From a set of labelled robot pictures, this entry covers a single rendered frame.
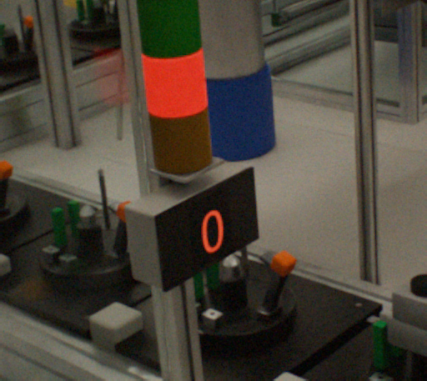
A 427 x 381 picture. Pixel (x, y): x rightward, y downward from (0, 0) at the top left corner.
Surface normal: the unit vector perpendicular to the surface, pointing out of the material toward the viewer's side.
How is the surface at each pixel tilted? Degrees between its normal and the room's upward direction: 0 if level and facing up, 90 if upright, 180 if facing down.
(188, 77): 90
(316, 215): 0
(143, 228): 90
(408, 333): 90
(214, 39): 90
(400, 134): 0
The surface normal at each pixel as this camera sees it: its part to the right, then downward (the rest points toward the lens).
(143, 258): -0.67, 0.33
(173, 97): -0.05, 0.39
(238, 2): 0.47, 0.30
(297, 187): -0.08, -0.92
